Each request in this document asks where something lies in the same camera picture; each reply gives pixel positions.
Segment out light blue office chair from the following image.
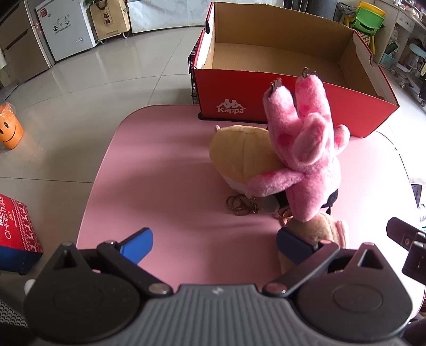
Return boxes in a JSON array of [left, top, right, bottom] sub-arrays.
[[409, 43, 426, 61]]

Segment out grey cabinet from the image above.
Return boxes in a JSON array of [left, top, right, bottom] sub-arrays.
[[0, 0, 55, 89]]

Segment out orange key clasp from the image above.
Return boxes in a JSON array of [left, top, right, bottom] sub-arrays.
[[273, 206, 295, 227]]

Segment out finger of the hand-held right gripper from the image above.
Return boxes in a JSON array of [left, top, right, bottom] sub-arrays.
[[402, 241, 426, 284], [386, 217, 426, 254]]

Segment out white chest freezer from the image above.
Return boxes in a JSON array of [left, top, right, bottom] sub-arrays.
[[35, 0, 99, 63]]

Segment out round yellow plush toy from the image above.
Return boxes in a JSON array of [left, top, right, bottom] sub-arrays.
[[209, 125, 283, 195]]

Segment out red printed gift box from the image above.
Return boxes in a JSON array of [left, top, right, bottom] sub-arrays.
[[0, 193, 44, 275]]

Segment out dark phone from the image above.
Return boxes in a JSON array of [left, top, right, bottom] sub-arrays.
[[411, 183, 424, 209]]

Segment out tan plush toy pink ears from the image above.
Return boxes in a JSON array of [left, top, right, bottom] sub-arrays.
[[278, 211, 350, 275]]

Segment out brown paper bag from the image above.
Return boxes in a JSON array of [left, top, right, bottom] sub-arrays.
[[87, 0, 131, 41]]

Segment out black wire rack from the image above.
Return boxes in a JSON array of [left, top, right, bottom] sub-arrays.
[[187, 30, 204, 105]]

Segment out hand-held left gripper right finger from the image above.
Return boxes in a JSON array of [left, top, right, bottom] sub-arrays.
[[263, 228, 390, 298]]

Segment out pink spotted plush toy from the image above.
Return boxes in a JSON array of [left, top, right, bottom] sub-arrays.
[[245, 68, 351, 222]]

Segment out cluttered white desk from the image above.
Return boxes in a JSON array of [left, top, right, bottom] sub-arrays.
[[373, 0, 426, 107]]

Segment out red cardboard box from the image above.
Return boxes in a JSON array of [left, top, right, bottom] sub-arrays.
[[188, 2, 400, 138]]

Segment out bronze key clasp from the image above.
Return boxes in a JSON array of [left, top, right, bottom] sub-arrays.
[[226, 195, 260, 216]]

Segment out orange smiley bucket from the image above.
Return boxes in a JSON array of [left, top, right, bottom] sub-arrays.
[[0, 101, 25, 151]]

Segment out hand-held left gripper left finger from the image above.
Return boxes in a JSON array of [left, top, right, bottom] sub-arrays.
[[42, 228, 174, 297]]

